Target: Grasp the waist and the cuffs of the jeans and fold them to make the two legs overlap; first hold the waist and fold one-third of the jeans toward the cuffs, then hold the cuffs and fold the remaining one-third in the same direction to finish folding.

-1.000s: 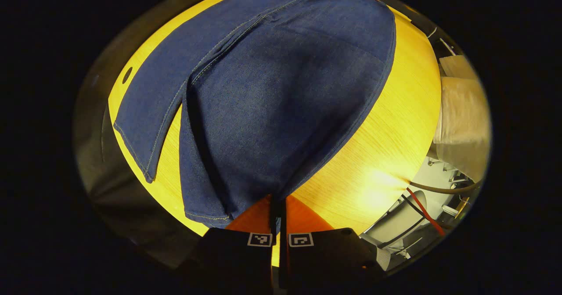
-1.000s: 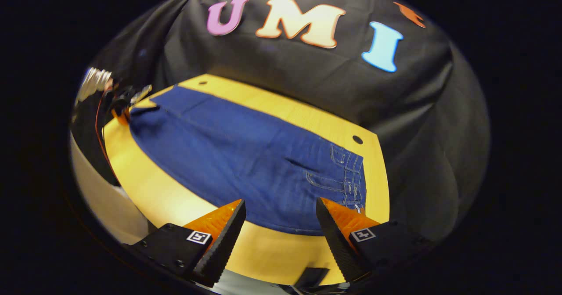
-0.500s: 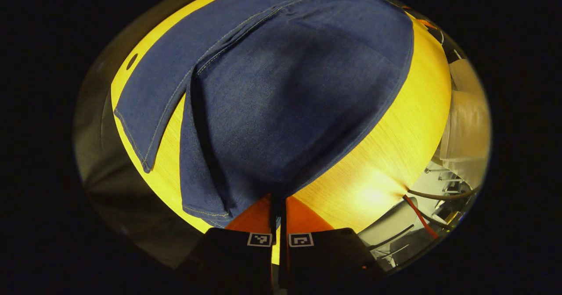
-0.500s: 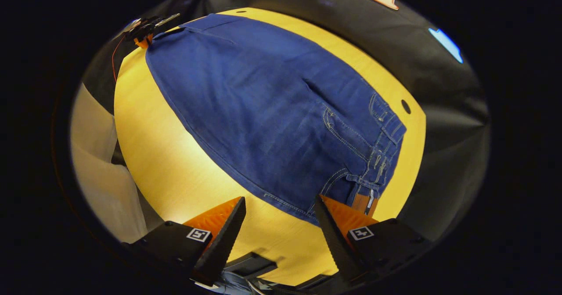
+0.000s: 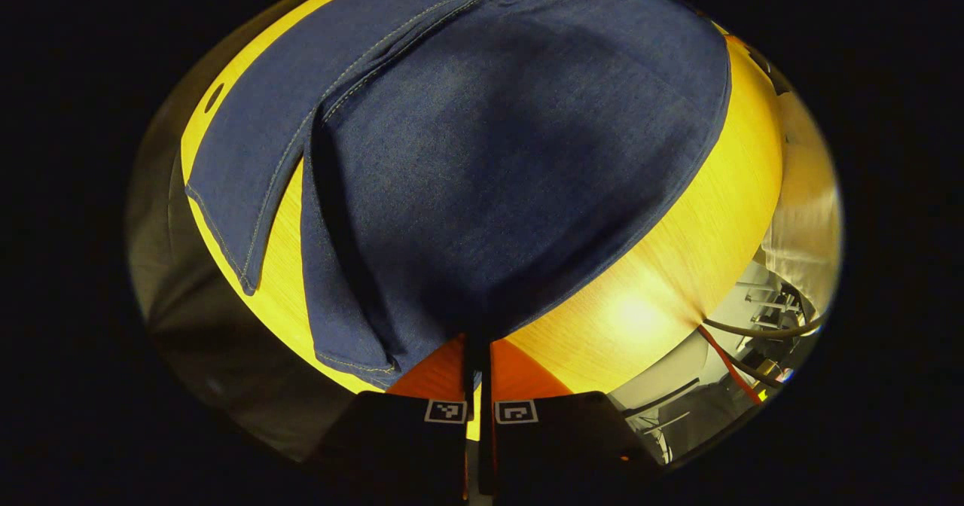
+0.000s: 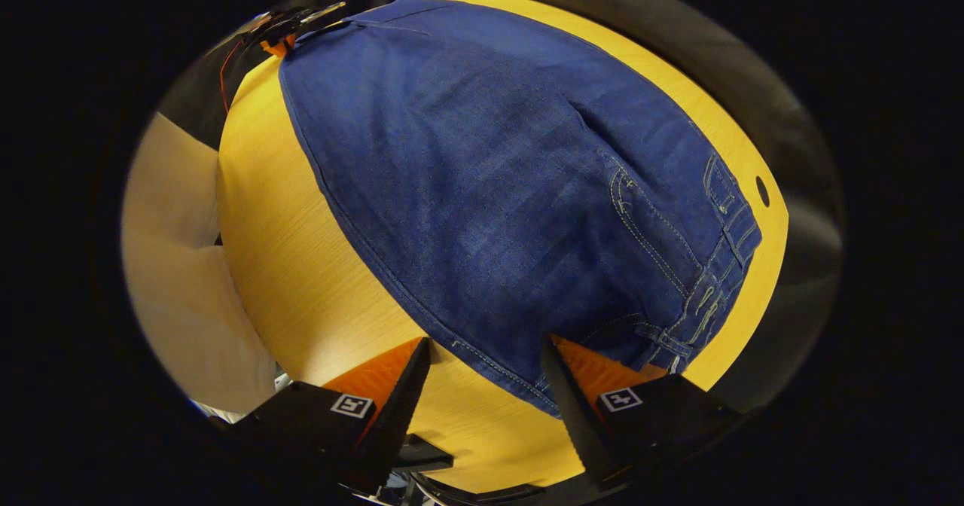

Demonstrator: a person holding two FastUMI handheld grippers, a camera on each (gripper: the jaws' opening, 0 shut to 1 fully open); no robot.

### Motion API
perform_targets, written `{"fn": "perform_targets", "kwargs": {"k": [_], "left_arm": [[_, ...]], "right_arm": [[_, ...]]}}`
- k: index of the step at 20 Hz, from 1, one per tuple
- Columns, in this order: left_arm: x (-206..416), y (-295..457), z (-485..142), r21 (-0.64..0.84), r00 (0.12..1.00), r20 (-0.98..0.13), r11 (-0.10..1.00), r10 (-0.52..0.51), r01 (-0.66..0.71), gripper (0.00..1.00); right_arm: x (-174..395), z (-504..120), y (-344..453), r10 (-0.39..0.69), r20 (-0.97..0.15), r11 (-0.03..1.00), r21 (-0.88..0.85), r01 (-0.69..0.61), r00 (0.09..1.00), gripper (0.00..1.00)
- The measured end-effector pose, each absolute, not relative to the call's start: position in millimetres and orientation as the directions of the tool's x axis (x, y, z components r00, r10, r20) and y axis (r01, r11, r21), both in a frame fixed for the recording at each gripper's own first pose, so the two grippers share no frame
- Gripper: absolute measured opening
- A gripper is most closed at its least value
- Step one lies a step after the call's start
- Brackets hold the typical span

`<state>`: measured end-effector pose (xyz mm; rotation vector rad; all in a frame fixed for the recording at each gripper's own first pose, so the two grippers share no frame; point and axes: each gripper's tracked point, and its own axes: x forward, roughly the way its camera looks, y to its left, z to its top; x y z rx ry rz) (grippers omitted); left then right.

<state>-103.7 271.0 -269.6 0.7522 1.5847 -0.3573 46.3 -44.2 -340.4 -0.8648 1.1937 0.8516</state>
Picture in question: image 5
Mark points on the white metal frame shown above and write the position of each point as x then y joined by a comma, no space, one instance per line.
674,367

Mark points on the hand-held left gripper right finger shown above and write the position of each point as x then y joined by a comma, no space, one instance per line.
565,446

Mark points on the blue jeans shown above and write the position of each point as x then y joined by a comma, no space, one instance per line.
489,175

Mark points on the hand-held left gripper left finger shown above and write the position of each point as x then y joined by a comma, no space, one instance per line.
392,446

